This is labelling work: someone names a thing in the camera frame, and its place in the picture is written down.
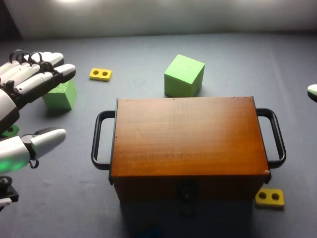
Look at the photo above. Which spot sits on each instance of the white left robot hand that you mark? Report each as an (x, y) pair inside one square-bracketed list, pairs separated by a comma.
[(10, 104)]

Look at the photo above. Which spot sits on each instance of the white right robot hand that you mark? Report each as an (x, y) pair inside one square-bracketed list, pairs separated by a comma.
[(313, 92)]

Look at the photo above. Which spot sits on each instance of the green block with hole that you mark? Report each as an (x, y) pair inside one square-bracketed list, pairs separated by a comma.
[(13, 130)]

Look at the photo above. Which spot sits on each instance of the small textured green cube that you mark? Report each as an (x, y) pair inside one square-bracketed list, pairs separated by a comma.
[(62, 98)]

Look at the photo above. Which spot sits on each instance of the grey table cloth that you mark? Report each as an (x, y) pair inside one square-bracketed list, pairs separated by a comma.
[(223, 62)]

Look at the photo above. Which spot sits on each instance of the yellow two-hole block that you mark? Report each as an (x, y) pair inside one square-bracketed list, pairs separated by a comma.
[(100, 74), (269, 202)]

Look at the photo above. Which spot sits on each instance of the large smooth green cube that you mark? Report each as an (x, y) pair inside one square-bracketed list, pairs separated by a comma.
[(183, 77)]

